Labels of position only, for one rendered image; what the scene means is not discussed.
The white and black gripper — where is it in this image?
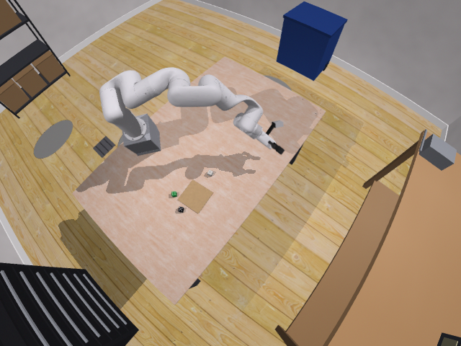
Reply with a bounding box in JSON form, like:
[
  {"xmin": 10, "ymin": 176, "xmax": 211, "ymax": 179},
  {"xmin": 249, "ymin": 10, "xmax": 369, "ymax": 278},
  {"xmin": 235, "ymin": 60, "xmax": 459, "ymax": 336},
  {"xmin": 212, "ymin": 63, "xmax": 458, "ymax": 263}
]
[{"xmin": 253, "ymin": 127, "xmax": 285, "ymax": 155}]

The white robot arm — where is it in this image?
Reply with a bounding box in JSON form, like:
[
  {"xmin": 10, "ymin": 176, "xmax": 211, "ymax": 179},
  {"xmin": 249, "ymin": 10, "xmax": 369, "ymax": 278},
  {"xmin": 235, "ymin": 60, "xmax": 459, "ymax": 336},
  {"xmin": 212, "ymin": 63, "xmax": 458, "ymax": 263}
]
[{"xmin": 99, "ymin": 67, "xmax": 263, "ymax": 141}]

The tan flat mat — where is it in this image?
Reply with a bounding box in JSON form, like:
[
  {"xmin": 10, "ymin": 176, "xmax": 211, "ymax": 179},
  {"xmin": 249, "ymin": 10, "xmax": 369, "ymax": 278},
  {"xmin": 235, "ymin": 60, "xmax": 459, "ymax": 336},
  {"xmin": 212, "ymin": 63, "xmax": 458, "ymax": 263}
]
[{"xmin": 178, "ymin": 180, "xmax": 213, "ymax": 214}]

